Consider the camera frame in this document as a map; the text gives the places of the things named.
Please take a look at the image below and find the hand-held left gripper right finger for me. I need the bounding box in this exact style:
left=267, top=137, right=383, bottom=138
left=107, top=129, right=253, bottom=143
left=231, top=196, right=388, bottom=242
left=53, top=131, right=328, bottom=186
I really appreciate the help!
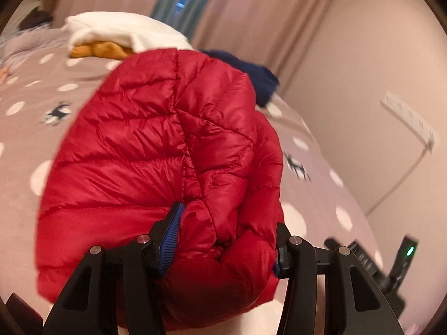
left=272, top=221, right=400, bottom=335

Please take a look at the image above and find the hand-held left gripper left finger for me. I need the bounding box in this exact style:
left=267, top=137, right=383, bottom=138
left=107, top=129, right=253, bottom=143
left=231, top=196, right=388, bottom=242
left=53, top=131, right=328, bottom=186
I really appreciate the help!
left=41, top=200, right=186, bottom=335

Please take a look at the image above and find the red down jacket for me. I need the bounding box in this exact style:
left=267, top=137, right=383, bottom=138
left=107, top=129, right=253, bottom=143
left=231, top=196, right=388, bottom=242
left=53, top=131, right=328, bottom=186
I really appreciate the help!
left=35, top=48, right=285, bottom=331

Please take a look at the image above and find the white power strip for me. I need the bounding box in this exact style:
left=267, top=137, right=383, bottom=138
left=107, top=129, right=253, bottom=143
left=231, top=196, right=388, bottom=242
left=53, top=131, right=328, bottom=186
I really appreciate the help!
left=380, top=91, right=440, bottom=153

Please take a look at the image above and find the pink polka dot bedsheet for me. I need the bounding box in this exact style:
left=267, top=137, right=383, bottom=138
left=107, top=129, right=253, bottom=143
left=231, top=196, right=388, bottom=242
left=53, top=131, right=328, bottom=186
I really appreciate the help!
left=0, top=26, right=420, bottom=335

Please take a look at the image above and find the navy blue cloth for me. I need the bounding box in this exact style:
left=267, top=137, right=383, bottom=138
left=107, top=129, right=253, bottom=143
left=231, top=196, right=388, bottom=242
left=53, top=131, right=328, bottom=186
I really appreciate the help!
left=201, top=49, right=281, bottom=107

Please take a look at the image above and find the orange cloth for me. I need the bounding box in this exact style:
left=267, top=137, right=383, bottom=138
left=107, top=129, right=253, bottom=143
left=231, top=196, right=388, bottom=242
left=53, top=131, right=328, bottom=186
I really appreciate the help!
left=69, top=41, right=135, bottom=60

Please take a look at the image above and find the white cloth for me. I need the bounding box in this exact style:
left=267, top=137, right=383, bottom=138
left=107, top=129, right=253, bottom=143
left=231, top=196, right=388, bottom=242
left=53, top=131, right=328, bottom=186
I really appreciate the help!
left=65, top=11, right=195, bottom=54

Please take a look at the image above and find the grey wrinkled cloth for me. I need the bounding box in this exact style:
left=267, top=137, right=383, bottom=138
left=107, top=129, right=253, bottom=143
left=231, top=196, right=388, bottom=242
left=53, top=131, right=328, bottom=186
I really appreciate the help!
left=0, top=27, right=72, bottom=64

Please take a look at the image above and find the pink curtain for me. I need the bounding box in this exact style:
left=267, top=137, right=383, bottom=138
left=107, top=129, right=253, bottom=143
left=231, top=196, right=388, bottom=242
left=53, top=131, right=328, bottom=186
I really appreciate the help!
left=56, top=0, right=347, bottom=95

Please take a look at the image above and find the dark cloth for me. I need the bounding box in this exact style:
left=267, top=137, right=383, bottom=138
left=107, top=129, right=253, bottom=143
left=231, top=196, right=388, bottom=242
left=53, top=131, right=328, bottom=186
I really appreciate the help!
left=19, top=8, right=54, bottom=30

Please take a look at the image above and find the white power cable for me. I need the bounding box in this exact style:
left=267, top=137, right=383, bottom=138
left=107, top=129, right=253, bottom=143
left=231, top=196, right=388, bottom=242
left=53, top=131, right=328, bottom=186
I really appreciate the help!
left=365, top=145, right=432, bottom=217

